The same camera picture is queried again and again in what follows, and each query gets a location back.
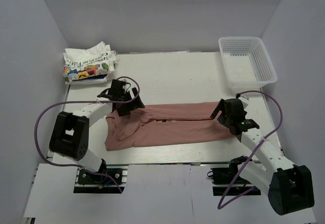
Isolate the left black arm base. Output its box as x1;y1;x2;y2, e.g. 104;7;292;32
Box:
73;167;127;194

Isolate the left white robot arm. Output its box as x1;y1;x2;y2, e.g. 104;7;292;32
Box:
49;76;145;183

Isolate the white plastic mesh basket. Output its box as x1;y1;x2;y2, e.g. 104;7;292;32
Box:
218;37;277;91

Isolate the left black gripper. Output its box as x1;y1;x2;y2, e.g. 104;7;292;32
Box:
118;87;145;116

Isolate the white printed t-shirt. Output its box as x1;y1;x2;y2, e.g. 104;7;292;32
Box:
63;42;117;85

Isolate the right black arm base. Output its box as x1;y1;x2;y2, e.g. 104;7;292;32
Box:
207;156;253;197

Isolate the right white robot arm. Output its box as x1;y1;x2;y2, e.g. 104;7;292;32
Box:
210;97;315;215

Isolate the pink printed t-shirt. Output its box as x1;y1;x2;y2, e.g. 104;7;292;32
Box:
105;102;233;151

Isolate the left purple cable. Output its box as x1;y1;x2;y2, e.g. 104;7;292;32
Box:
34;76;142;193

